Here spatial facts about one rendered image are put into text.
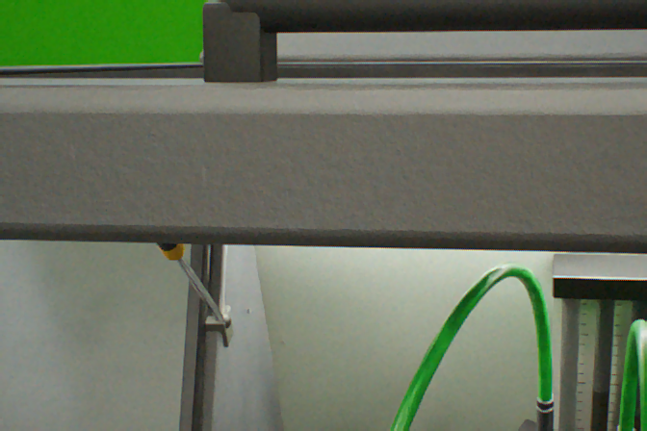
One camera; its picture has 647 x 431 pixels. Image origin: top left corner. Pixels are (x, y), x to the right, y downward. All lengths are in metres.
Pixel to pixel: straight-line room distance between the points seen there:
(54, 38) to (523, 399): 2.85
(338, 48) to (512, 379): 0.43
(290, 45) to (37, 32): 2.86
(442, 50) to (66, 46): 2.91
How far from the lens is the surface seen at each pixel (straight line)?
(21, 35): 4.12
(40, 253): 3.59
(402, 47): 1.24
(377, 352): 1.42
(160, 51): 3.93
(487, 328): 1.38
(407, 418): 0.99
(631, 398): 1.27
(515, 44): 1.24
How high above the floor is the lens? 2.11
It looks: 37 degrees down
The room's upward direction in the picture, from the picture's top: 6 degrees counter-clockwise
